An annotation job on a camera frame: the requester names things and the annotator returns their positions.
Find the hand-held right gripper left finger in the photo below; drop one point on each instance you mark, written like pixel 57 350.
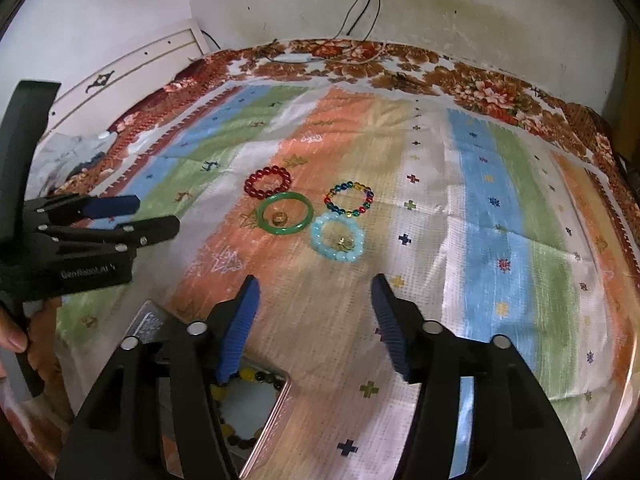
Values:
pixel 239 332

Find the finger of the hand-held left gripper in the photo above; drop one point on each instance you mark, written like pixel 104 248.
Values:
pixel 112 205
pixel 150 230

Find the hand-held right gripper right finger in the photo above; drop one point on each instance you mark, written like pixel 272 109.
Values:
pixel 392 332

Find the metal tin box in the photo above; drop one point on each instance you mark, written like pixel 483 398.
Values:
pixel 247 410

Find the green jade bangle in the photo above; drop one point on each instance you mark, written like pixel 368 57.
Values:
pixel 285 230

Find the person's left hand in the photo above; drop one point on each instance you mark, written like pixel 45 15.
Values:
pixel 11 336

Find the grey cloth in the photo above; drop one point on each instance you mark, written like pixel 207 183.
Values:
pixel 75 160

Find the striped woven mat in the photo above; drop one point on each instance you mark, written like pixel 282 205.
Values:
pixel 450 260

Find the white headboard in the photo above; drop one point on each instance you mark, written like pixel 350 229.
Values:
pixel 140 60

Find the brown hanging garment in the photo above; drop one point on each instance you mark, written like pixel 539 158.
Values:
pixel 627 125

